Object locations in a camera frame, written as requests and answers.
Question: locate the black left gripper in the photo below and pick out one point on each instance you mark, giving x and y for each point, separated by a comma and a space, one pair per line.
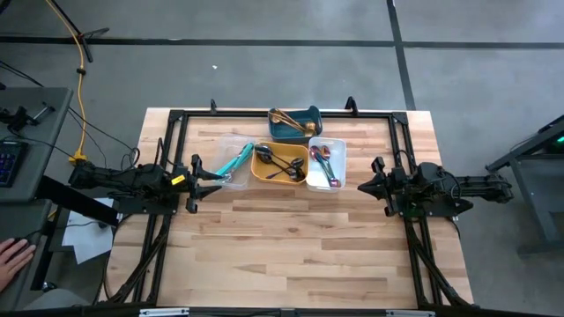
195, 185

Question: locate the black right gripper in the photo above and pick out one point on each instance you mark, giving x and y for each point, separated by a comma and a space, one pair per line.
387, 185

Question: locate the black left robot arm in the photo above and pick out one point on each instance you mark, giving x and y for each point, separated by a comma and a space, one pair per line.
132, 180

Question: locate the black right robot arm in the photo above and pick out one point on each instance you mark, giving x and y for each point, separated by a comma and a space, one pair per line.
449, 187

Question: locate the yellow tag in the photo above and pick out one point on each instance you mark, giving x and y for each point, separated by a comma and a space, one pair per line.
178, 179

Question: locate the clear plastic bin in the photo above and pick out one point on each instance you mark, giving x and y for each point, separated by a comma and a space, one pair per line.
227, 145

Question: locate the white plastic bin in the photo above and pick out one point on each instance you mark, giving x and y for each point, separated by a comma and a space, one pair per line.
339, 149

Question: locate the black table clamp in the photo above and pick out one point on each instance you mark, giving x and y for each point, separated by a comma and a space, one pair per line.
351, 105
213, 105

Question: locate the yellow plastic bin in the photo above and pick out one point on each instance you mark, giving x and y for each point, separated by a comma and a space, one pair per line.
282, 149

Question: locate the teal plastic bin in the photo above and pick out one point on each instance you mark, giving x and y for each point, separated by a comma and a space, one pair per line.
304, 115

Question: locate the black flat beam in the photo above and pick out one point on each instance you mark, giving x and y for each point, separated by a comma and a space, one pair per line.
75, 200

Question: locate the white paper sheet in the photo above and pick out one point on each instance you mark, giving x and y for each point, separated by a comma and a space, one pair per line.
86, 240

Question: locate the grey equipment stand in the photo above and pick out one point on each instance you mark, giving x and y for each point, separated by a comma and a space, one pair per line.
542, 198

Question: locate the grey side table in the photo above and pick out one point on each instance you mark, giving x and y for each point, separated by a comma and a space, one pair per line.
35, 132

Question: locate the grey desk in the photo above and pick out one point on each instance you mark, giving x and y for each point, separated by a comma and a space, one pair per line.
26, 216

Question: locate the black caster wheel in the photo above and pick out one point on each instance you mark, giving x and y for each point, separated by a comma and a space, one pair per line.
47, 287

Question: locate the black tripod stand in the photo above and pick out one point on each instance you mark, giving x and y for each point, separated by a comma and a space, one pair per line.
82, 36

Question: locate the black keyboard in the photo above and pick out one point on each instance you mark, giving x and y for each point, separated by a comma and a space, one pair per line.
9, 160

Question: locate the black hand tool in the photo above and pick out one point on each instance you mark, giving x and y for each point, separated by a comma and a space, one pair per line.
17, 118

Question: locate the person's hand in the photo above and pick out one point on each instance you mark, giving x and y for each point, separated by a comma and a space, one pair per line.
13, 262

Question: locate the silver bracket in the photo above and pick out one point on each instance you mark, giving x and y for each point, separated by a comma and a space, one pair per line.
410, 313
163, 312

